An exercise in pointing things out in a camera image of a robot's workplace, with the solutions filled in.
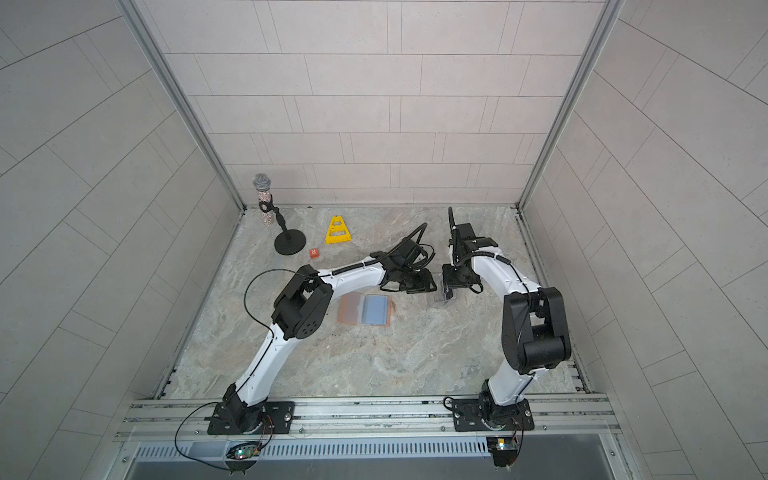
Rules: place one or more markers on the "left green circuit board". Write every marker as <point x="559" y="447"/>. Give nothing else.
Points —
<point x="241" y="457"/>

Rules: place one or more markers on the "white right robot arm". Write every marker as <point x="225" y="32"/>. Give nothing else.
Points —
<point x="534" y="331"/>

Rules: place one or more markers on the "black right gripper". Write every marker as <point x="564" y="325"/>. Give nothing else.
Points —
<point x="451" y="281"/>

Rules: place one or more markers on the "yellow triangular stand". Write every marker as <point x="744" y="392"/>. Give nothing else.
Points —
<point x="337" y="231"/>

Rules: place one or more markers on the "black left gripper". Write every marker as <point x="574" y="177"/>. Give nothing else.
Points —
<point x="423" y="282"/>

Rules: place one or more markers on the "right circuit board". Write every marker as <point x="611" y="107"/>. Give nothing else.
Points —
<point x="504" y="451"/>

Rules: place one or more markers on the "glass bottle with grey cap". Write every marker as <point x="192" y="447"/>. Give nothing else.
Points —
<point x="262" y="184"/>

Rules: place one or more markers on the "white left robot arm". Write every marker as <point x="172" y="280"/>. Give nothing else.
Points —
<point x="300" y="309"/>

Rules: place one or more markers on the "black round-base stand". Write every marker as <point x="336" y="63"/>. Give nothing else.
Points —
<point x="289" y="241"/>

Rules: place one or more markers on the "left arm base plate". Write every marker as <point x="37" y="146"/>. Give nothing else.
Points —
<point x="234" y="418"/>

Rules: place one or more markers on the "aluminium mounting rail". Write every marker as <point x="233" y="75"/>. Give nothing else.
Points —
<point x="368" y="417"/>

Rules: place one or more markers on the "white vent grille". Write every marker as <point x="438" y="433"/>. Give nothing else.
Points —
<point x="376" y="448"/>

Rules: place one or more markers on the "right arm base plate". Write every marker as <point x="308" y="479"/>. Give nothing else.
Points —
<point x="481" y="414"/>

